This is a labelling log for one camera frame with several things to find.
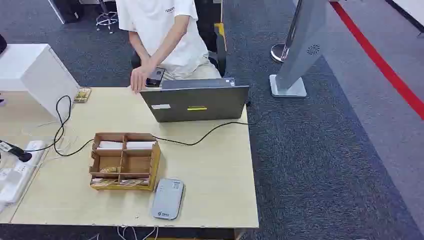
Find person's left hand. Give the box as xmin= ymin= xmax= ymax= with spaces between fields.
xmin=130 ymin=62 xmax=157 ymax=94

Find black smartphone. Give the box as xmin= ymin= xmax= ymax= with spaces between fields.
xmin=145 ymin=67 xmax=166 ymax=88

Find person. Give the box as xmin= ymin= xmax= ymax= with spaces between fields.
xmin=115 ymin=0 xmax=222 ymax=94

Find golden card stack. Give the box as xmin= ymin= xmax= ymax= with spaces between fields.
xmin=73 ymin=87 xmax=93 ymax=104

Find grey laptop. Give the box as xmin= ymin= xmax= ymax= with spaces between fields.
xmin=139 ymin=77 xmax=250 ymax=123

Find white card stack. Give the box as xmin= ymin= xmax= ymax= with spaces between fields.
xmin=96 ymin=140 xmax=124 ymax=151
xmin=125 ymin=141 xmax=157 ymax=151

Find chrome stool base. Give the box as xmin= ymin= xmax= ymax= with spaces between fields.
xmin=96 ymin=0 xmax=119 ymax=34

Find black office chair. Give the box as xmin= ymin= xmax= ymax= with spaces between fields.
xmin=130 ymin=0 xmax=228 ymax=78

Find wooden compartment box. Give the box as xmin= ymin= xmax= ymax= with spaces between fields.
xmin=88 ymin=132 xmax=162 ymax=192

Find yellow plastic part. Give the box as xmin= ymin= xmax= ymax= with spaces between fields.
xmin=214 ymin=22 xmax=228 ymax=52

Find white cabinet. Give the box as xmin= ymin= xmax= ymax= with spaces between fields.
xmin=0 ymin=43 xmax=81 ymax=120

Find black case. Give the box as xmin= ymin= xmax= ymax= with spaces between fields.
xmin=47 ymin=0 xmax=85 ymax=25

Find grey card reader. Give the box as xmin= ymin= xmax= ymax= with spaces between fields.
xmin=151 ymin=178 xmax=185 ymax=221

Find chrome stanchion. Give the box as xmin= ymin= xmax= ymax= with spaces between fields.
xmin=270 ymin=0 xmax=303 ymax=63

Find black power plug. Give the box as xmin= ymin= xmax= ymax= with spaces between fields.
xmin=0 ymin=140 xmax=33 ymax=163

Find white power strip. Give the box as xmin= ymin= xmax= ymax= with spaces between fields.
xmin=0 ymin=140 xmax=46 ymax=205

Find grey kiosk stand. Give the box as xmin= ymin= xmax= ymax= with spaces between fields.
xmin=268 ymin=0 xmax=332 ymax=99

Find red floor tape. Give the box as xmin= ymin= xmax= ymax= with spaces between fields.
xmin=329 ymin=0 xmax=424 ymax=121

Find black power cable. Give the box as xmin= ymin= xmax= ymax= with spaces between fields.
xmin=24 ymin=95 xmax=258 ymax=158

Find white cables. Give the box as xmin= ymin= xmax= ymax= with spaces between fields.
xmin=115 ymin=226 xmax=160 ymax=240

